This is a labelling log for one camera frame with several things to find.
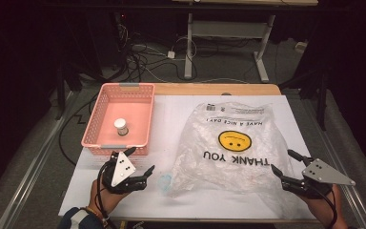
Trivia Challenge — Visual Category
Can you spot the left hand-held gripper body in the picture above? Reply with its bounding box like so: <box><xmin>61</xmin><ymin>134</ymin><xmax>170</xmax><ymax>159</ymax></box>
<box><xmin>102</xmin><ymin>151</ymin><xmax>149</xmax><ymax>195</ymax></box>

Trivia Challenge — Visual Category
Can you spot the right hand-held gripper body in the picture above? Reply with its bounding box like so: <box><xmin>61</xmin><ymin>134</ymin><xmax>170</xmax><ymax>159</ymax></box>
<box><xmin>280</xmin><ymin>158</ymin><xmax>356</xmax><ymax>200</ymax></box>

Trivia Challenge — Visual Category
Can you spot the small white-capped bottle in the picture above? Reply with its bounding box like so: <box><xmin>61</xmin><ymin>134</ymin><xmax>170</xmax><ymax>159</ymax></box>
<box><xmin>113</xmin><ymin>117</ymin><xmax>130</xmax><ymax>137</ymax></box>

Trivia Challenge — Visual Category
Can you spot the pink plastic basket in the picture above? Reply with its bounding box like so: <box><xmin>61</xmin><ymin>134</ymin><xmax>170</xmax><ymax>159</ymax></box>
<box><xmin>80</xmin><ymin>82</ymin><xmax>156</xmax><ymax>156</ymax></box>

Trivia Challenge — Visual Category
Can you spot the clear smiley plastic bag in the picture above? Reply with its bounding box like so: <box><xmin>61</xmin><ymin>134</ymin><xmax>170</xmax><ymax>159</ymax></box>
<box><xmin>166</xmin><ymin>101</ymin><xmax>303</xmax><ymax>220</ymax></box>

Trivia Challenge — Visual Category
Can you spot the person's left hand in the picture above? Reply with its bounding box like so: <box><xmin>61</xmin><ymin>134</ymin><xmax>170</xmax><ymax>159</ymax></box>
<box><xmin>88</xmin><ymin>179</ymin><xmax>132</xmax><ymax>218</ymax></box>

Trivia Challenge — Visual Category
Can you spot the person's right hand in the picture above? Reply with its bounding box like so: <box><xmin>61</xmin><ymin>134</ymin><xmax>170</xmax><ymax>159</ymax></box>
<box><xmin>299</xmin><ymin>184</ymin><xmax>344</xmax><ymax>229</ymax></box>

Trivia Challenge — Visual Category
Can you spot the white table sheet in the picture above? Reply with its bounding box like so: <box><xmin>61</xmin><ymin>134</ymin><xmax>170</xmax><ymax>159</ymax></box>
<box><xmin>58</xmin><ymin>94</ymin><xmax>319</xmax><ymax>221</ymax></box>

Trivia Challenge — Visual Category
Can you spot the black metal stand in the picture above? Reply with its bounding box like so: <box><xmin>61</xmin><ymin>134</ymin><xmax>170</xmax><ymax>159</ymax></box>
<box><xmin>54</xmin><ymin>58</ymin><xmax>79</xmax><ymax>121</ymax></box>
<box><xmin>279</xmin><ymin>61</ymin><xmax>329</xmax><ymax>132</ymax></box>

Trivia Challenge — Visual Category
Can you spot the small white box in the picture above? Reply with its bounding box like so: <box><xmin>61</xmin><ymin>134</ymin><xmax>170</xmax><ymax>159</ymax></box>
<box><xmin>295</xmin><ymin>41</ymin><xmax>309</xmax><ymax>53</ymax></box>

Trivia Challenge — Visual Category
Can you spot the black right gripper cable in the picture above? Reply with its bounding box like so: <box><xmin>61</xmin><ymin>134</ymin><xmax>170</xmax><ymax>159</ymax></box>
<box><xmin>308</xmin><ymin>181</ymin><xmax>340</xmax><ymax>229</ymax></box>

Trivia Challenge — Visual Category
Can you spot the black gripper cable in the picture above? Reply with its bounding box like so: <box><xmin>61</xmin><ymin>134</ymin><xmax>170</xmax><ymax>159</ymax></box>
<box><xmin>95</xmin><ymin>161</ymin><xmax>117</xmax><ymax>229</ymax></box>
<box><xmin>308</xmin><ymin>181</ymin><xmax>340</xmax><ymax>229</ymax></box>

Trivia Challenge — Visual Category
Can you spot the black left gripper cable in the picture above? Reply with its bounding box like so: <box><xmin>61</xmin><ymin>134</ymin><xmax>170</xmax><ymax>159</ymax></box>
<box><xmin>95</xmin><ymin>161</ymin><xmax>117</xmax><ymax>229</ymax></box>

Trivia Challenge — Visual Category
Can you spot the orange bead bracelet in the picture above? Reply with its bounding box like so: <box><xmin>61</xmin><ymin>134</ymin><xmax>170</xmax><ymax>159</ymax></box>
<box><xmin>80</xmin><ymin>205</ymin><xmax>110</xmax><ymax>224</ymax></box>

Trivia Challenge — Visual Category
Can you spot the black floor cable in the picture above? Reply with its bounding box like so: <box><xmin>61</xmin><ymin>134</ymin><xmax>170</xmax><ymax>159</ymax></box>
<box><xmin>58</xmin><ymin>91</ymin><xmax>100</xmax><ymax>167</ymax></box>

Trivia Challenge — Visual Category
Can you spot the tangle of floor cables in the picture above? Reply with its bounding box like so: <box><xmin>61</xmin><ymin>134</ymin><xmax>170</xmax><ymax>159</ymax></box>
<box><xmin>115</xmin><ymin>22</ymin><xmax>199</xmax><ymax>84</ymax></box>

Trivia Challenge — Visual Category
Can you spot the white metal desk frame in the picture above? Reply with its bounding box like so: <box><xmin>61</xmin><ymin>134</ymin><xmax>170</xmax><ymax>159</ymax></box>
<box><xmin>183</xmin><ymin>12</ymin><xmax>276</xmax><ymax>83</ymax></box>

